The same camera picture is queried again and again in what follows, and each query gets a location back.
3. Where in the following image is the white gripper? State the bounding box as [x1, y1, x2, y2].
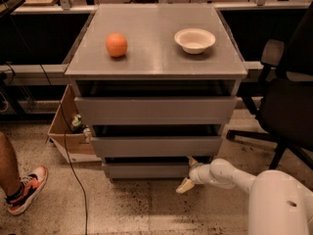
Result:
[176, 157, 212, 194]

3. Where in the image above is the grey bottom drawer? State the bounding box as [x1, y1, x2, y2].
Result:
[103, 164, 190, 179]

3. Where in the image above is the grey drawer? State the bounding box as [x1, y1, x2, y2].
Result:
[103, 164, 190, 179]
[91, 136, 222, 158]
[74, 97, 236, 125]

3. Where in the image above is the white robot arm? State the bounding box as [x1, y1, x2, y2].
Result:
[176, 158, 313, 235]

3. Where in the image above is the grey middle drawer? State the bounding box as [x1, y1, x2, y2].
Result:
[91, 136, 222, 158]

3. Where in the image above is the grey top drawer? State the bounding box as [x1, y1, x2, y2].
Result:
[74, 97, 236, 125]

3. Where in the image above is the grey drawer cabinet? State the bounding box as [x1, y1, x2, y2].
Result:
[65, 3, 248, 183]

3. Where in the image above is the black office chair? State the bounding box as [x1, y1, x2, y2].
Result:
[226, 5, 313, 169]

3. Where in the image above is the cardboard box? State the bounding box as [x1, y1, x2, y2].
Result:
[48, 85, 100, 163]

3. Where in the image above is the green white item in box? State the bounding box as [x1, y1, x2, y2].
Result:
[71, 115, 84, 132]

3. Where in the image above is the white paper bowl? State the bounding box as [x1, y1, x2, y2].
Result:
[174, 28, 216, 55]

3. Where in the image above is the orange fruit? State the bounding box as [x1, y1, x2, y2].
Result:
[106, 33, 128, 58]

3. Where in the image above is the orange white sneaker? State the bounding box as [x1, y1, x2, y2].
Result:
[5, 165, 48, 215]

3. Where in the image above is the person's bare leg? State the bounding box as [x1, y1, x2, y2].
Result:
[0, 132, 21, 196]

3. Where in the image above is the black cable on floor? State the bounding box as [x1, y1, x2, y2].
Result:
[0, 0, 89, 235]

